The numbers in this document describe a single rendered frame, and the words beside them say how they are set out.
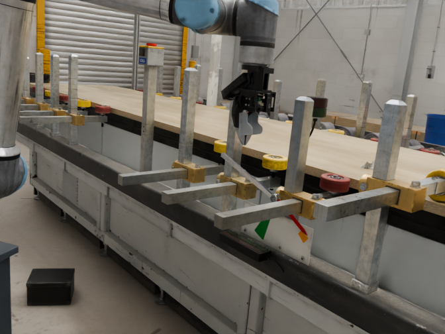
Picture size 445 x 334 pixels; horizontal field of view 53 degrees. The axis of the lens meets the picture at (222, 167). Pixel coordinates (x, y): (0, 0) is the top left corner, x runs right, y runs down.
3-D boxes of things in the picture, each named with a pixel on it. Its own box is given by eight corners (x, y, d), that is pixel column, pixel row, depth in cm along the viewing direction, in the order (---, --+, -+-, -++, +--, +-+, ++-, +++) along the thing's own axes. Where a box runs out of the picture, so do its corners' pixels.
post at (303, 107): (283, 273, 124) (305, 97, 113) (274, 268, 126) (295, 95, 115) (291, 270, 126) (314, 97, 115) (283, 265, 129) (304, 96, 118)
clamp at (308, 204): (310, 221, 114) (313, 201, 113) (272, 205, 124) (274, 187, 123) (324, 217, 117) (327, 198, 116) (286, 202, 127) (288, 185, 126)
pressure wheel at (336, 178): (332, 221, 122) (339, 180, 120) (309, 212, 128) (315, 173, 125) (349, 217, 127) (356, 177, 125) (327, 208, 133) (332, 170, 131)
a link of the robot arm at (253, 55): (232, 44, 116) (259, 48, 122) (230, 64, 117) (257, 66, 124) (256, 46, 110) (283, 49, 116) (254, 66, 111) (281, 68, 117)
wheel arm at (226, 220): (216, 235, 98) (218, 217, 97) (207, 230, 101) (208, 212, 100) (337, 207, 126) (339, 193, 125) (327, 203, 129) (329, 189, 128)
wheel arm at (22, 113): (6, 118, 230) (5, 111, 229) (4, 118, 232) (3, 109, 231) (87, 118, 257) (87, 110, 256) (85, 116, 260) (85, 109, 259)
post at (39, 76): (38, 134, 270) (37, 52, 259) (36, 133, 273) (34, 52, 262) (44, 134, 272) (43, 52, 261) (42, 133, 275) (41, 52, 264)
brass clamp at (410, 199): (410, 213, 93) (414, 190, 92) (354, 195, 103) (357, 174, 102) (424, 209, 97) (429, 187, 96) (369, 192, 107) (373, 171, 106)
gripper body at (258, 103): (253, 114, 114) (258, 65, 111) (231, 110, 120) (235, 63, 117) (274, 114, 118) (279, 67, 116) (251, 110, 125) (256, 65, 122)
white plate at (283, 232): (307, 266, 116) (312, 229, 113) (240, 232, 135) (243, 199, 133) (308, 265, 116) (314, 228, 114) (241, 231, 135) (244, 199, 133)
